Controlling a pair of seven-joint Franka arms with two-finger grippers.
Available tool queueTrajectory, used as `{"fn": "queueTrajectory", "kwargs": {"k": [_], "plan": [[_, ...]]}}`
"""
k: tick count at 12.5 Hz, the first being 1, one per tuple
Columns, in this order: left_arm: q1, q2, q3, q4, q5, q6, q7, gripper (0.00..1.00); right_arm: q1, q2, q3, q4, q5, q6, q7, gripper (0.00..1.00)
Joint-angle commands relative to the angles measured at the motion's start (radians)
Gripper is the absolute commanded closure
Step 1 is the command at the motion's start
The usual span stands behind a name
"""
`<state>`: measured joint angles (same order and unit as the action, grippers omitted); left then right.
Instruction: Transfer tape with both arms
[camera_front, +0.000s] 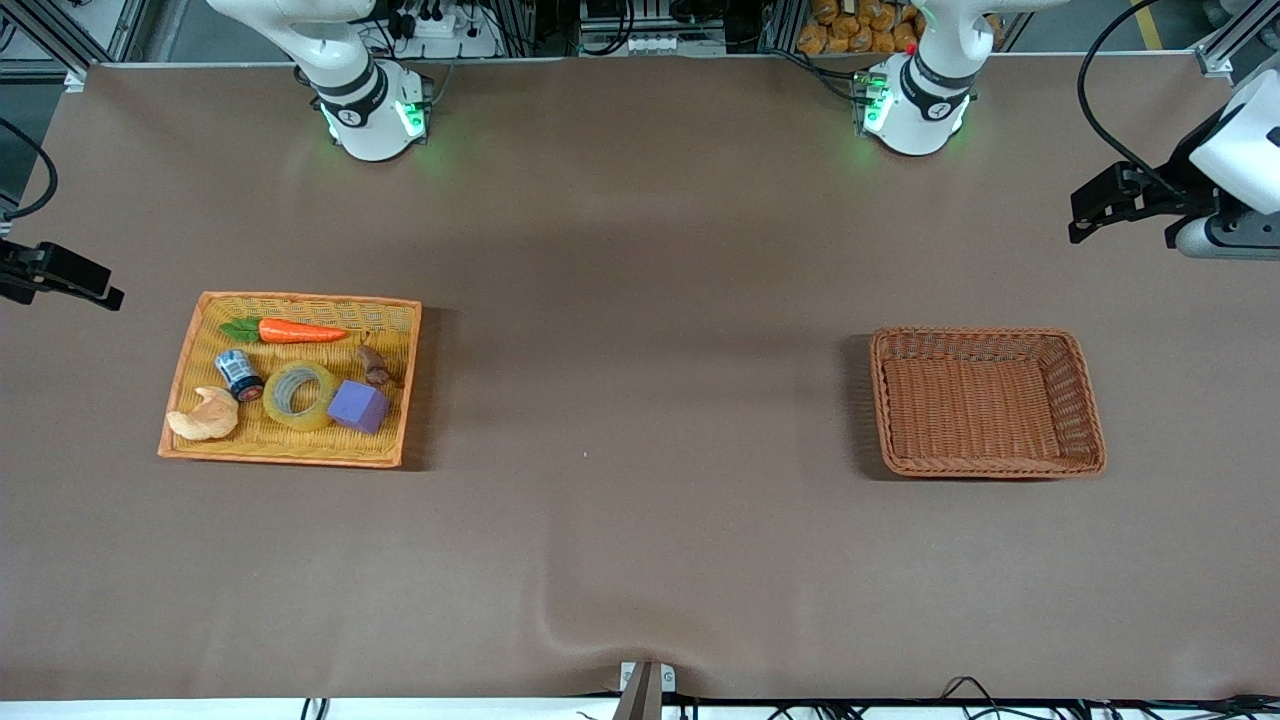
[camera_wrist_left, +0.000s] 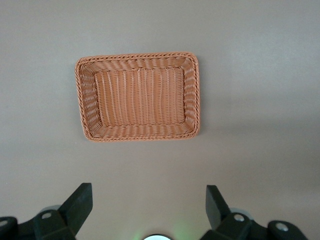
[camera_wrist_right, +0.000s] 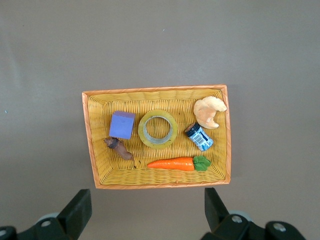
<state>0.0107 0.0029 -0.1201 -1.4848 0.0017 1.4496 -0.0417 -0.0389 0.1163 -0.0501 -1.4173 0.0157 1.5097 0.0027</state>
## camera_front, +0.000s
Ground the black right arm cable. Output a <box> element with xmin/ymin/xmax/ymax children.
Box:
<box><xmin>0</xmin><ymin>118</ymin><xmax>59</xmax><ymax>223</ymax></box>

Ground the toy croissant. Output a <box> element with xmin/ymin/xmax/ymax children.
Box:
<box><xmin>165</xmin><ymin>386</ymin><xmax>241</xmax><ymax>442</ymax></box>

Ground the brown wicker basket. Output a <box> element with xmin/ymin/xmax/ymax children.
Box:
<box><xmin>868</xmin><ymin>327</ymin><xmax>1108</xmax><ymax>479</ymax></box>

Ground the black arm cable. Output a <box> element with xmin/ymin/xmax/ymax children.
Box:
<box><xmin>1077</xmin><ymin>0</ymin><xmax>1186</xmax><ymax>196</ymax></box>
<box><xmin>0</xmin><ymin>118</ymin><xmax>59</xmax><ymax>223</ymax></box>

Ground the white power strip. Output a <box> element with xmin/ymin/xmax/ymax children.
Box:
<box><xmin>385</xmin><ymin>0</ymin><xmax>473</xmax><ymax>41</ymax></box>

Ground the yellow woven tray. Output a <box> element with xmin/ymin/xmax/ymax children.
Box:
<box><xmin>157</xmin><ymin>290</ymin><xmax>423</xmax><ymax>469</ymax></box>

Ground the small blue white can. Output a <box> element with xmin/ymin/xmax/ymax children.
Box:
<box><xmin>214</xmin><ymin>348</ymin><xmax>267</xmax><ymax>404</ymax></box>

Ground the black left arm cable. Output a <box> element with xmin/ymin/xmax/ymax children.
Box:
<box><xmin>1077</xmin><ymin>0</ymin><xmax>1186</xmax><ymax>196</ymax></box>

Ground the orange toy carrot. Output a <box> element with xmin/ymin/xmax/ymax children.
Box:
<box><xmin>219</xmin><ymin>316</ymin><xmax>350</xmax><ymax>346</ymax></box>

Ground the metal clamp bracket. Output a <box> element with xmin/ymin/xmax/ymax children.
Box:
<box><xmin>619</xmin><ymin>660</ymin><xmax>677</xmax><ymax>720</ymax></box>

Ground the yellow tape roll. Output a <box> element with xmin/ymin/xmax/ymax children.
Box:
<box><xmin>263</xmin><ymin>361</ymin><xmax>342</xmax><ymax>433</ymax></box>

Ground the purple foam cube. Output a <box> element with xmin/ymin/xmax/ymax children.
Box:
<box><xmin>327</xmin><ymin>379</ymin><xmax>391</xmax><ymax>436</ymax></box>

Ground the pile of brown bread rolls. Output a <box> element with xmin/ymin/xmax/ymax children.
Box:
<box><xmin>797</xmin><ymin>0</ymin><xmax>1006</xmax><ymax>56</ymax></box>

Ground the aluminium frame profile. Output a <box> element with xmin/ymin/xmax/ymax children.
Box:
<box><xmin>1190</xmin><ymin>0</ymin><xmax>1280</xmax><ymax>81</ymax></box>
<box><xmin>20</xmin><ymin>0</ymin><xmax>151</xmax><ymax>86</ymax></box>

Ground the brown table cover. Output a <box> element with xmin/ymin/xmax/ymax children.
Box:
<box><xmin>0</xmin><ymin>55</ymin><xmax>1280</xmax><ymax>701</ymax></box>

